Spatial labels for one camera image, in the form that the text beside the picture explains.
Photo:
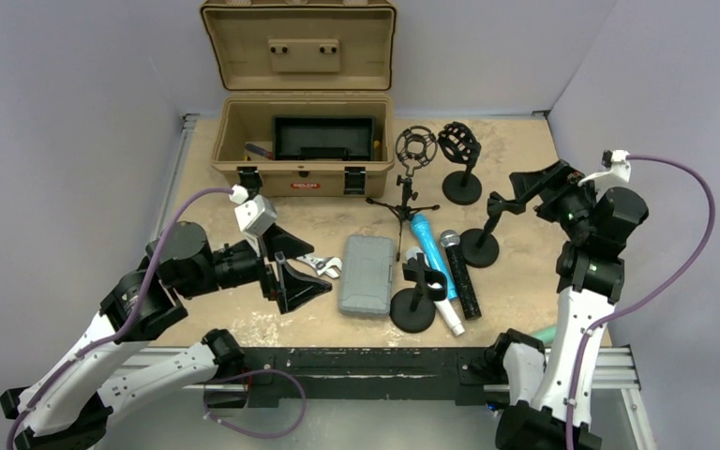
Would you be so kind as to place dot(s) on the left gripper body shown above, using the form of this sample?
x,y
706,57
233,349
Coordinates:
x,y
250,267

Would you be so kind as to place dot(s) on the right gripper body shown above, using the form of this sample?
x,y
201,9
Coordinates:
x,y
572,205

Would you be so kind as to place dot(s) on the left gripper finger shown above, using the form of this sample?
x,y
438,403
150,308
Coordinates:
x,y
294,288
276,239

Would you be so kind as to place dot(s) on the black stand holding green microphone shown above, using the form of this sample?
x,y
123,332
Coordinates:
x,y
479,246

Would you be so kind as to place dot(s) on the black stand holding blue microphone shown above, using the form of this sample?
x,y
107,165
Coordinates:
x,y
460,146

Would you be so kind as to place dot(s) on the black microphone silver grille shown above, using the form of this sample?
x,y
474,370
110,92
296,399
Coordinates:
x,y
451,244

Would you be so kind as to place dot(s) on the blue microphone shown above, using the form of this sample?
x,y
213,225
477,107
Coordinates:
x,y
422,231

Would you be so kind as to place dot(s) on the black tripod shock-mount stand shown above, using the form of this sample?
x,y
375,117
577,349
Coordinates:
x,y
415,148

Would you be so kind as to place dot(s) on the black round-base clip stand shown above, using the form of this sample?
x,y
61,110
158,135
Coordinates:
x,y
413,310

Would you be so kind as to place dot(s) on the mint green microphone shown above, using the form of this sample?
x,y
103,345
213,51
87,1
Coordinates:
x,y
547,334

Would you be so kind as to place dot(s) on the white microphone grey grille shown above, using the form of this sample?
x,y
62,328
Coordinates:
x,y
444,307

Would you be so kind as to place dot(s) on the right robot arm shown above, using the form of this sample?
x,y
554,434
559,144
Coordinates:
x,y
550,389

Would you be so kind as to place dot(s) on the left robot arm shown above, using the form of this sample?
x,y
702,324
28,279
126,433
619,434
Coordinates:
x,y
72,406

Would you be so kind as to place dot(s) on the grey plastic case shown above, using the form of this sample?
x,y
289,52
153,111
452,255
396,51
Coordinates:
x,y
366,276

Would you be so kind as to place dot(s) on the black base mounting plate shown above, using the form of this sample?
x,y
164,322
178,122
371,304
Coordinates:
x,y
460,375

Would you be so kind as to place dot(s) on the screwdriver in toolbox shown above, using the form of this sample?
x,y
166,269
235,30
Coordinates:
x,y
257,151

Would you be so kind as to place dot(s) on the black tray in toolbox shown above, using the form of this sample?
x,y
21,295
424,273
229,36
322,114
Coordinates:
x,y
346,138

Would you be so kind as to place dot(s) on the tan open toolbox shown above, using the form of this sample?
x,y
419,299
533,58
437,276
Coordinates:
x,y
310,58

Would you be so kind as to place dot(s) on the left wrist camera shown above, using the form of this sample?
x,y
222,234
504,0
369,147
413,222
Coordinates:
x,y
254,213

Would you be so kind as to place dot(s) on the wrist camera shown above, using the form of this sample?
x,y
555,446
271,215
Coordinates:
x,y
254,213
616,171

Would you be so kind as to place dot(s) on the red handled adjustable wrench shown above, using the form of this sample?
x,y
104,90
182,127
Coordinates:
x,y
330,266

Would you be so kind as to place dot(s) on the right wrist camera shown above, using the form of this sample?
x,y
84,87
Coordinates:
x,y
616,171

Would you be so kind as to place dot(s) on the aluminium table frame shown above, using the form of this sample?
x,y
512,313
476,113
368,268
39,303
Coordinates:
x,y
520,295

